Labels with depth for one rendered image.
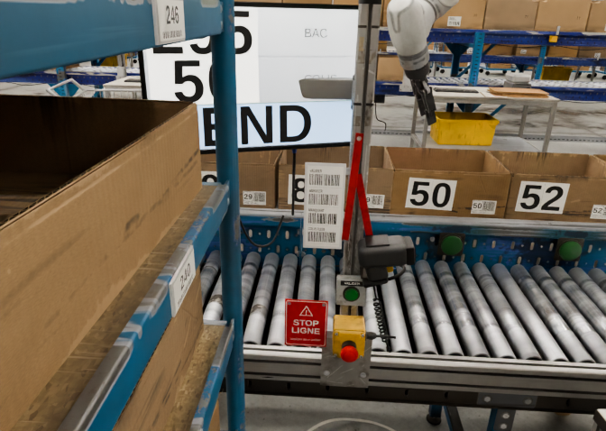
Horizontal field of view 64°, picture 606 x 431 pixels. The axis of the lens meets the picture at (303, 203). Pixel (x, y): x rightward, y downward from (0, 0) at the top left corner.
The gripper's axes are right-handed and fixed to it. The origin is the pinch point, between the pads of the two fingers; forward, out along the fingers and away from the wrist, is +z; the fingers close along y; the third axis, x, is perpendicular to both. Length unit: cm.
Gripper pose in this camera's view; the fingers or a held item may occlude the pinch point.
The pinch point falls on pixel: (426, 111)
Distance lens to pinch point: 170.5
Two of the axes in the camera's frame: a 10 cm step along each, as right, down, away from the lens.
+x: 9.0, -4.3, -0.8
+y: 2.6, 6.7, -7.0
